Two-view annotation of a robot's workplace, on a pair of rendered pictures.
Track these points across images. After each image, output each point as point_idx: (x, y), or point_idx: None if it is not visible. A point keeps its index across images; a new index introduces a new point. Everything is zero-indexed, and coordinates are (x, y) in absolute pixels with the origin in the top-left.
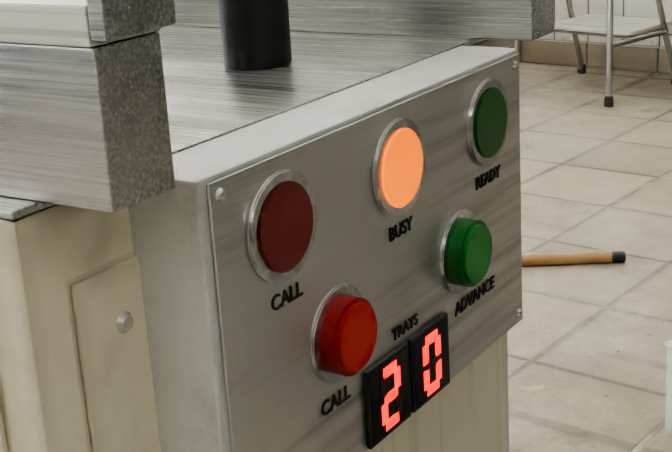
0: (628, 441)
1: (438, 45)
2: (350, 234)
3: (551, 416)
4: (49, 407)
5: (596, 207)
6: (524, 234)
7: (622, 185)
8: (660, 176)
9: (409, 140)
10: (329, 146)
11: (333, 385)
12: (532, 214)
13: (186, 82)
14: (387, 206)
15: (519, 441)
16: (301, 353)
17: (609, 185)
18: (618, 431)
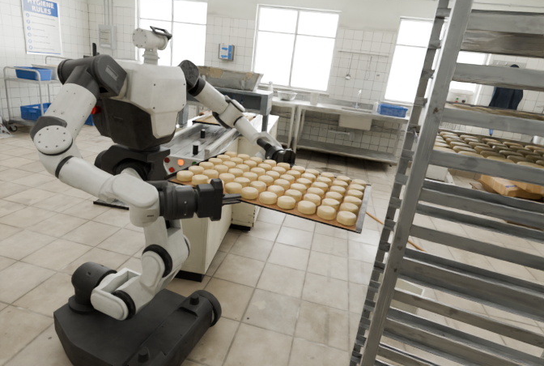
0: (365, 283)
1: (202, 158)
2: (174, 163)
3: (365, 272)
4: None
5: (492, 269)
6: (455, 258)
7: (517, 273)
8: (538, 280)
9: (181, 160)
10: (172, 157)
11: (171, 172)
12: (470, 258)
13: (188, 152)
14: (178, 163)
15: (351, 269)
16: (167, 168)
17: (513, 270)
18: (368, 282)
